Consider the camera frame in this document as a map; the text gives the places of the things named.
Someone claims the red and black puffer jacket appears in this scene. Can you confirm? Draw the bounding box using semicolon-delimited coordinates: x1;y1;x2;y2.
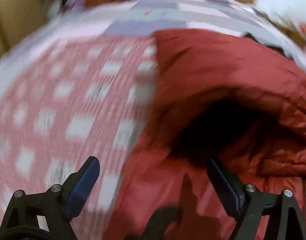
103;29;306;239

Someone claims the red white checkered mat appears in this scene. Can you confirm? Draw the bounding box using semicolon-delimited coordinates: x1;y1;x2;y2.
0;36;156;239

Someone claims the wooden wardrobe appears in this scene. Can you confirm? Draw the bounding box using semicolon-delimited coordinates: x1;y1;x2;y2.
0;0;47;58

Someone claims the pastel checkered bed quilt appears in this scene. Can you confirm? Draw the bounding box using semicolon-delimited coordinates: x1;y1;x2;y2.
0;0;306;98

